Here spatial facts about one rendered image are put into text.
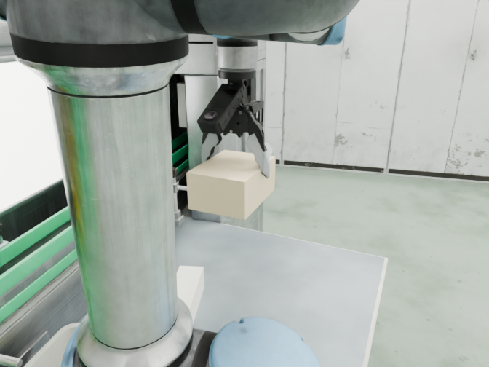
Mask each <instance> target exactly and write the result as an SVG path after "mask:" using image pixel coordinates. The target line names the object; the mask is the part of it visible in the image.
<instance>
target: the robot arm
mask: <svg viewBox="0 0 489 367"><path fill-rule="evenodd" d="M359 1H360V0H0V20H1V21H3V22H5V23H7V24H8V28H9V34H10V37H11V41H12V47H13V51H14V55H15V59H16V60H17V61H18V62H19V63H21V64H22V65H23V66H25V67H26V68H27V69H29V70H30V71H32V72H33V73H34V74H35V75H37V76H38V77H39V78H41V79H42V80H43V81H44V83H45V84H46V87H47V94H48V98H49V106H50V111H51V115H52V122H53V126H54V131H55V138H56V142H57V150H58V154H59V158H60V166H61V170H62V174H63V182H64V186H65V193H66V197H67V202H68V209H69V213H70V218H71V225H72V230H73V237H74V241H75V246H76V253H77V257H78V262H79V268H80V273H81V281H82V285H83V289H84V296H85V301H86V305H87V312H88V313H87V315H86V316H85V317H84V319H83V321H82V322H81V323H80V324H79V325H78V327H77V328H76V330H75V331H74V332H73V334H72V336H71V338H70V339H69V341H68V344H67V346H66V349H65V352H64V354H63V359H62V362H61V367H320V366H319V362H318V360H317V357H316V355H315V354H314V351H313V350H312V348H311V347H310V346H309V345H308V344H306V343H305V342H304V341H303V338H302V337H301V336H300V335H299V334H298V333H296V332H295V331H294V330H293V329H291V328H289V327H288V326H286V325H284V324H282V323H280V322H277V321H275V320H271V319H268V318H264V317H244V318H241V319H240V321H239V322H237V321H235V320H234V321H231V322H230V323H228V324H227V325H225V326H224V327H222V329H220V331H219V332H218V333H216V332H211V331H204V330H199V329H195V328H193V320H192V316H191V312H190V310H189V308H188V307H187V305H186V304H185V302H184V301H183V300H181V299H180V298H179V297H178V292H177V273H176V254H175V217H174V198H173V179H172V141H171V122H170V86H169V80H170V78H171V76H172V75H173V74H174V73H175V72H176V71H177V70H178V69H179V68H180V67H181V66H182V65H183V64H184V63H185V62H186V61H187V60H188V57H189V55H188V53H189V36H188V35H189V34H201V35H211V36H214V37H215V38H217V52H216V56H218V68H219V69H220V70H218V78H220V79H227V80H228V84H222V85H221V86H220V87H219V89H218V91H217V92H216V93H215V95H214V96H213V98H212V100H211V101H210V102H209V103H208V105H207V107H206V108H205V110H204V111H203V112H202V114H201V116H200V117H199V118H198V120H197V123H198V125H199V128H200V130H201V131H202V133H203V136H202V163H203V162H205V161H207V160H209V159H210V157H211V155H212V154H213V153H214V149H215V147H216V146H217V145H218V144H219V143H220V142H221V141H222V136H221V133H223V135H224V136H226V135H228V134H229V133H233V134H237V136H238V137H239V138H240V137H242V136H243V133H248V134H249V137H248V139H247V142H246V146H247V147H248V149H249V150H250V151H251V152H252V153H253V154H254V156H255V161H256V162H257V163H258V165H259V168H260V169H261V173H262V174H263V175H264V176H265V177H266V178H269V177H270V169H271V167H270V160H269V159H270V156H271V154H272V148H271V146H270V145H269V144H268V143H265V137H264V131H263V128H262V127H263V110H264V101H261V100H256V70H255V69H256V68H257V67H258V40H263V41H275V42H292V43H301V44H316V45H317V46H324V45H338V44H340V43H341V42H342V40H343V36H344V32H345V28H346V21H347V15H348V14H349V13H350V12H351V11H352V10H353V8H355V7H356V5H357V4H358V3H359ZM261 109H262V120H261V122H260V115H261ZM256 112H258V117H256Z"/></svg>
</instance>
